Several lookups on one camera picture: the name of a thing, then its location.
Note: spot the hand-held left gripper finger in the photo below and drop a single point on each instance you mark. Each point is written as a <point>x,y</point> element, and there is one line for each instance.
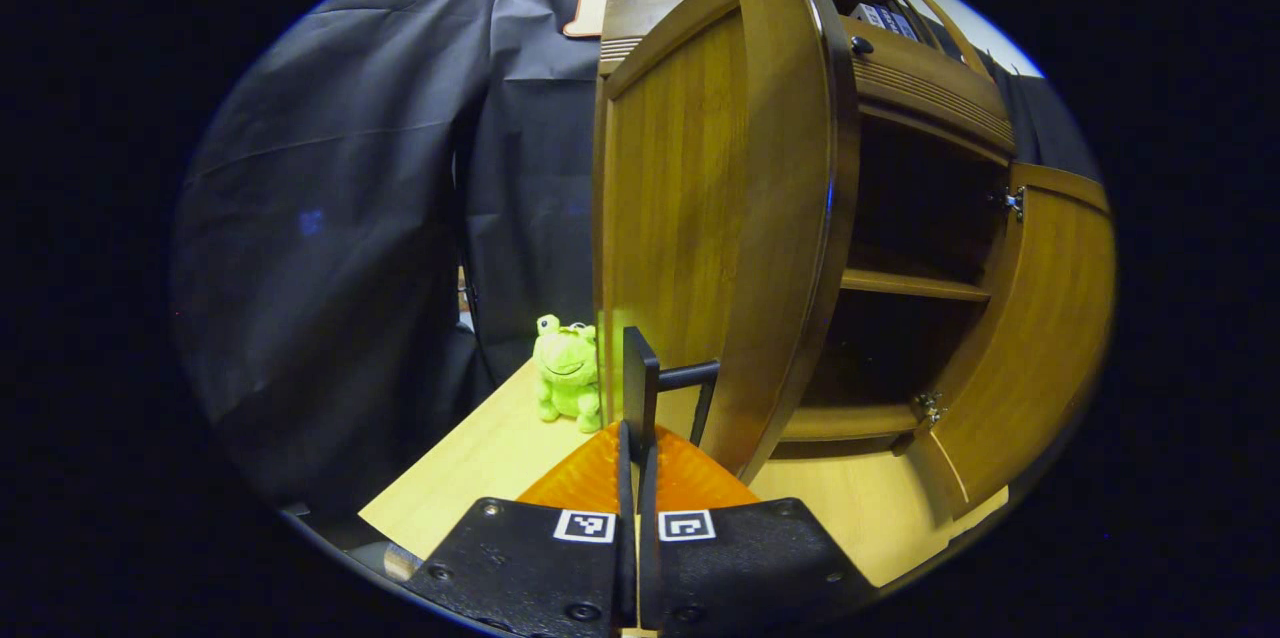
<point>625,568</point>
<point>648,568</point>

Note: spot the wooden cabinet door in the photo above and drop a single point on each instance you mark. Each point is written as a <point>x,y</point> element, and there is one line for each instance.
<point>720,218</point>
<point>1040,338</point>

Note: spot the metal door hinge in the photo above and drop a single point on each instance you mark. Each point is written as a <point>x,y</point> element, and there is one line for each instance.
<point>930,408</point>
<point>1012,201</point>

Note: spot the wooden inner cabinet shelf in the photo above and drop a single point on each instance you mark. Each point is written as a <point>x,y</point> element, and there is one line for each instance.
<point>910,284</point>

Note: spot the wooden cabinet drawer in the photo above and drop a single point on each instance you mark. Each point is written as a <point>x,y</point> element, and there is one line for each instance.
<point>930,83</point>

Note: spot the green frog plush toy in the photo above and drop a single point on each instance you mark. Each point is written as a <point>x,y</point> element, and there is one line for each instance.
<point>567,373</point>

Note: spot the black backdrop cloth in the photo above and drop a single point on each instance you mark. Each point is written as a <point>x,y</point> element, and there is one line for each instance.
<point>330,218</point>

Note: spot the black round drawer knob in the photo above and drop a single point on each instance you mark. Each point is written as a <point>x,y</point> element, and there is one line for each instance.
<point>861,45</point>

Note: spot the dark blue book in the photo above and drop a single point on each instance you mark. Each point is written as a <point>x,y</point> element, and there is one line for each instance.
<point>893,20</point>

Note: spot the light blue book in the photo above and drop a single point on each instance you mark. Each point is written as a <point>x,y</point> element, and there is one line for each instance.
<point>910,26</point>

